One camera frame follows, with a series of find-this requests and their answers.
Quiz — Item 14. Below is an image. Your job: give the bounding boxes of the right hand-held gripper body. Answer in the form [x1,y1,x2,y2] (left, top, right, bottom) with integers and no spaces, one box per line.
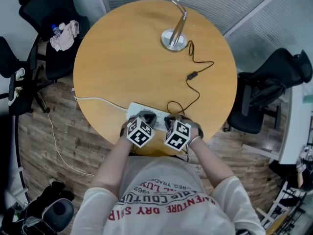
[164,120,192,152]

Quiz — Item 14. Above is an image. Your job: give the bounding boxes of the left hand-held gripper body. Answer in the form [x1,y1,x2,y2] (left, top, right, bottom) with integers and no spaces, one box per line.
[126,116,157,149]

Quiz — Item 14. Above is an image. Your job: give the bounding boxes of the black lamp power cable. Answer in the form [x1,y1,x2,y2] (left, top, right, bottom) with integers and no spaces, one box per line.
[166,40,215,122]

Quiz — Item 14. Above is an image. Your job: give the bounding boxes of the silver desk lamp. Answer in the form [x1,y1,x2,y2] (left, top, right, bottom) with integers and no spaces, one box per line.
[134,0,189,53]

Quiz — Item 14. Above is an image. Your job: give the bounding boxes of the person's right forearm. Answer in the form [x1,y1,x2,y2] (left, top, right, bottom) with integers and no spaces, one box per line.
[189,137,236,189]

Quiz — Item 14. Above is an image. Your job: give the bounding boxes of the person's left forearm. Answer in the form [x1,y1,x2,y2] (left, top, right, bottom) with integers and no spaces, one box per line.
[91,137,134,191]

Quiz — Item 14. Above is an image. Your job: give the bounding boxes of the white desk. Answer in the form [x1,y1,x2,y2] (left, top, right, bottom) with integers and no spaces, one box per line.
[242,87,313,165]

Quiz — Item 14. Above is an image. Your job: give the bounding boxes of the person's left hand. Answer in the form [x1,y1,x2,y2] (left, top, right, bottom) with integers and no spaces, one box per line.
[119,118,134,139]

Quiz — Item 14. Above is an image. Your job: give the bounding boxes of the person's right hand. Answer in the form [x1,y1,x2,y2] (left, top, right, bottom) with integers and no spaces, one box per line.
[181,116,204,144]

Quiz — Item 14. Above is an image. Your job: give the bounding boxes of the round wooden table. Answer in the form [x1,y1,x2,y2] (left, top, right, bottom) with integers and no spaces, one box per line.
[73,0,238,157]

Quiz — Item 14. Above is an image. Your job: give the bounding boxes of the person's white printed shirt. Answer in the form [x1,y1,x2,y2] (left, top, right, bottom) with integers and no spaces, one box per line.
[70,155,266,235]

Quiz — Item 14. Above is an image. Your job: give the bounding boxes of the black mesh office chair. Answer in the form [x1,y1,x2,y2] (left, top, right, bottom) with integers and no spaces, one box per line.
[226,47,313,135]
[0,35,51,117]
[18,0,91,82]

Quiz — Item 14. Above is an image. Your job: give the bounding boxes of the black cloth bag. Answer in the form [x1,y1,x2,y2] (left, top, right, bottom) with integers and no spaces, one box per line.
[31,179,75,207]

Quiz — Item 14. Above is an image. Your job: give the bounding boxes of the pale crumpled cloth pile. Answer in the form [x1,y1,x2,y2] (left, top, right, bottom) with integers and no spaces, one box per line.
[49,20,80,52]

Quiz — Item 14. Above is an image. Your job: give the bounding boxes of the clear plastic water bottle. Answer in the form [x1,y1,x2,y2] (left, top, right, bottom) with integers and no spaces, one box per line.
[51,24,62,38]

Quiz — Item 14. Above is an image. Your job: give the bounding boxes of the white window blinds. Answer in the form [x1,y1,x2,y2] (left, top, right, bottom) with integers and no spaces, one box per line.
[97,0,313,83]

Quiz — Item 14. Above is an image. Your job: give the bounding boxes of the white metal rack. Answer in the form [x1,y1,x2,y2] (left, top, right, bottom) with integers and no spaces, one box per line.
[256,180,309,235]

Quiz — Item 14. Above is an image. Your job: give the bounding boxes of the white floral bag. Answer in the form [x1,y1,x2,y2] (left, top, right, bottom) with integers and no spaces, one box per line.
[7,67,26,107]

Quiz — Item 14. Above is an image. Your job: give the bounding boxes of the thin bracelet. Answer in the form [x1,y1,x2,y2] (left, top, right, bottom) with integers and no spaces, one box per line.
[188,136,202,147]

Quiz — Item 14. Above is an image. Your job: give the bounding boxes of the thin white floor cable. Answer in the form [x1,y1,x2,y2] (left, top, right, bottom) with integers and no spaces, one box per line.
[37,93,95,178]

